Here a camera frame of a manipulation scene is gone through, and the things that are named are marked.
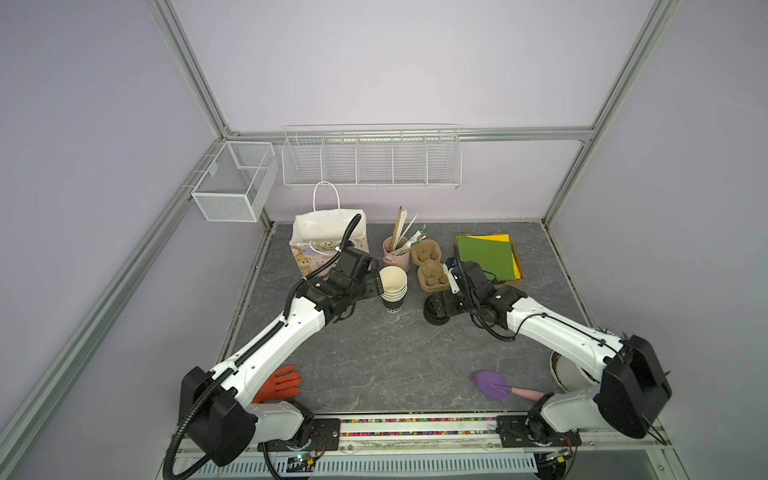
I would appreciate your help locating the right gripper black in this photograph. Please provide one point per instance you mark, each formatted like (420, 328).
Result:
(452, 309)

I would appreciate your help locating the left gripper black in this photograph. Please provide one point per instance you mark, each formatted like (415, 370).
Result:
(373, 283)

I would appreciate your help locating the cartoon animal paper gift bag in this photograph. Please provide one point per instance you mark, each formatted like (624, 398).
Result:
(317, 235)

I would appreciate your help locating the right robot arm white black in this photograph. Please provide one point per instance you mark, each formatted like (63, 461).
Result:
(629, 387)

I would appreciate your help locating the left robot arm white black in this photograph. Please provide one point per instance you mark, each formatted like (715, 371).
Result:
(218, 416)

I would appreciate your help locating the stack of paper coffee cups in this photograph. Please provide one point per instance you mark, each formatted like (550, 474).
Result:
(394, 282)

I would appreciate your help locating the pink utensil holder cup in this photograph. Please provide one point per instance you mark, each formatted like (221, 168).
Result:
(402, 260)

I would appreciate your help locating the stack of black cup lids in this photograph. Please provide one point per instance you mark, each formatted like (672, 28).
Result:
(436, 309)

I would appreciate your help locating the cardboard tray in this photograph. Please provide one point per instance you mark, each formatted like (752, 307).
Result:
(513, 279)

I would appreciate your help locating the stack of pulp cup carriers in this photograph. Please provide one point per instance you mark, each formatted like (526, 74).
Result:
(431, 274)

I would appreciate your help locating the wooden stir sticks bundle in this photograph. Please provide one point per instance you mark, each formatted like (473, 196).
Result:
(402, 238)

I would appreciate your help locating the purple pink garden trowel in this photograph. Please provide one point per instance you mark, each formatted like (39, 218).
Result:
(495, 386)

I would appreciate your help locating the potted green plant white pot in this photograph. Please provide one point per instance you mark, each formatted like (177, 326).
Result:
(567, 375)

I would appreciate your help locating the red rubber glove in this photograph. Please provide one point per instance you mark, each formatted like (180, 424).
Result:
(283, 384)

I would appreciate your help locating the small white mesh basket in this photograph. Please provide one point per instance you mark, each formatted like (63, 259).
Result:
(236, 184)

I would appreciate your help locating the long white wire shelf basket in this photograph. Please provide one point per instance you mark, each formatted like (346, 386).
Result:
(409, 155)

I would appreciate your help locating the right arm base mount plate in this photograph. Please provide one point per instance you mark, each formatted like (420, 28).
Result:
(514, 432)

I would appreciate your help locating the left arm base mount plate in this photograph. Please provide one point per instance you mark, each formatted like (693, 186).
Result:
(319, 434)

